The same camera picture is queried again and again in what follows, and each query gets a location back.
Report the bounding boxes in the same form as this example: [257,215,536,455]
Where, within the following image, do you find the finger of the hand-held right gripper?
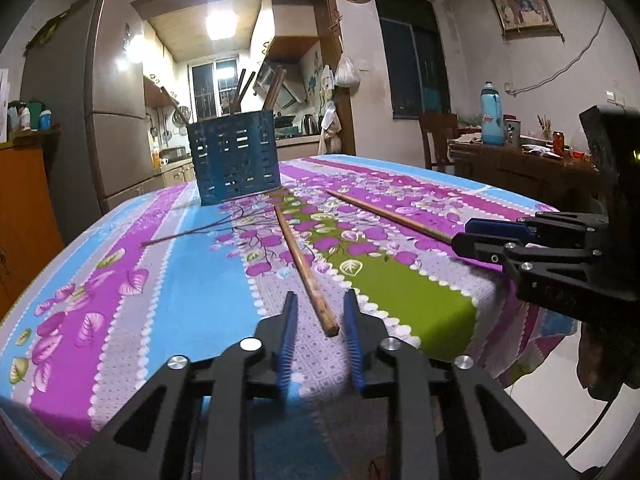
[452,232,601,266]
[465,212,604,241]

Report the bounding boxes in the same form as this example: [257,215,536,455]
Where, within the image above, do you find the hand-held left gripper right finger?
[342,288,576,480]

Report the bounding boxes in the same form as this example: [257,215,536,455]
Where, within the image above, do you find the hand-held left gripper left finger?
[65,291,300,480]

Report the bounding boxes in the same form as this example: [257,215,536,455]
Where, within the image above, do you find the blue perforated utensil holder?
[187,109,282,206]

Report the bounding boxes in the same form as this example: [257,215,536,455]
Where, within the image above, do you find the person's right hand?
[577,322,626,401]

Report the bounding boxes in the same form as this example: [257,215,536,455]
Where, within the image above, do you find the wooden side table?
[448,136,602,207]

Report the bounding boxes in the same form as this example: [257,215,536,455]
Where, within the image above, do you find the printed mug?
[502,115,522,149]

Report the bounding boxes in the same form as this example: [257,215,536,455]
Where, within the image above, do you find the wooden chair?
[418,112,459,172]

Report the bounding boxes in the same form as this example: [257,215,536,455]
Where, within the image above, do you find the blue water bottle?
[479,81,504,147]

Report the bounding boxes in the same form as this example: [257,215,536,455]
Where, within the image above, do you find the floral striped tablecloth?
[0,153,582,477]

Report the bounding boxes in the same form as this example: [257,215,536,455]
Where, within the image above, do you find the dark window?
[373,0,452,120]

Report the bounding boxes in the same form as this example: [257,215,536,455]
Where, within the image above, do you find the kitchen base cabinets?
[100,160,198,213]

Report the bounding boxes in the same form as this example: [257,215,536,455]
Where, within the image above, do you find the white plastic bag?
[333,54,361,89]

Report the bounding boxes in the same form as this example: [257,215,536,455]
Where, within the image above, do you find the framed elephant picture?
[488,0,559,37]

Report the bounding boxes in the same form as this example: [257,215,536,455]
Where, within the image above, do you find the steel range hood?
[252,61,309,107]

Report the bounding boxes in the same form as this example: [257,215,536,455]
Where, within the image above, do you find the kitchen window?
[188,59,241,122]

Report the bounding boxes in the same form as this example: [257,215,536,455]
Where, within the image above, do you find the orange wooden cabinet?
[0,129,67,322]

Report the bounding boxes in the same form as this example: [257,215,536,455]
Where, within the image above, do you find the silver refrigerator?
[19,0,162,217]

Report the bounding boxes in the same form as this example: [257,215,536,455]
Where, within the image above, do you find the ceiling light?
[205,4,241,41]

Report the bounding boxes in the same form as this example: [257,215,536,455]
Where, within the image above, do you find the white wall cable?
[509,4,609,97]

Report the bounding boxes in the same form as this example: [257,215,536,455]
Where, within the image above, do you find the white picture frame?
[0,67,11,144]

